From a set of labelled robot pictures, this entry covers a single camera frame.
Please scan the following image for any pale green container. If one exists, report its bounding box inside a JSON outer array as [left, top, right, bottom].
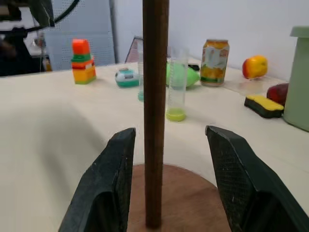
[[283, 25, 309, 132]]

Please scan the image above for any dark red apple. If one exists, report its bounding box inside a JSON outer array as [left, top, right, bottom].
[[267, 83, 290, 106]]

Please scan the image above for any red white card stand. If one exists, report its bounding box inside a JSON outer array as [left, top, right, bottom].
[[125, 36, 144, 63]]

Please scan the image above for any teal white kitchen timer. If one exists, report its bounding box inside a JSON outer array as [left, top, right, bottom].
[[114, 68, 140, 88]]

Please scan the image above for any round wooden base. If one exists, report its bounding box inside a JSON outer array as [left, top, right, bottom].
[[126, 163, 234, 232]]

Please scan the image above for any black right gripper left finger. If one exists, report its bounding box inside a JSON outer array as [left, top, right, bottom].
[[58, 128, 137, 232]]

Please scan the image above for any orange green toy block stack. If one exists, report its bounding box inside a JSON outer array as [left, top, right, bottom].
[[70, 38, 97, 86]]

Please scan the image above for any green plastic toy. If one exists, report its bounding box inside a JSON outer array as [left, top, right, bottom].
[[165, 62, 201, 88]]

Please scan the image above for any yellow orange drink can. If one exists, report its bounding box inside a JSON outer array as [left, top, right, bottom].
[[200, 39, 230, 87]]

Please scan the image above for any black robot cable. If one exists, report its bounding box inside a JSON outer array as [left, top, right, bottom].
[[24, 0, 80, 32]]

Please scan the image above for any yellow black sponge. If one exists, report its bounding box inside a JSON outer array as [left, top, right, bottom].
[[244, 94, 285, 119]]

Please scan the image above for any yellow red apple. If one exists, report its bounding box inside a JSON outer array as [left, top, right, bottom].
[[242, 55, 268, 79]]

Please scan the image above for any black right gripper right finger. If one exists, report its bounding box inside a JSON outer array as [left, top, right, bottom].
[[205, 125, 309, 232]]

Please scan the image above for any clear cylinder with teal base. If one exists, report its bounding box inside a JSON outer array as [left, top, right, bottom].
[[137, 47, 145, 102]]

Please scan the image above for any clear cylinder with green base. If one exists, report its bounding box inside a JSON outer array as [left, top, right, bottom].
[[166, 47, 189, 122]]

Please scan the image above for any dark wooden pole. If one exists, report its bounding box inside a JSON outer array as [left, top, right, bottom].
[[142, 0, 169, 230]]

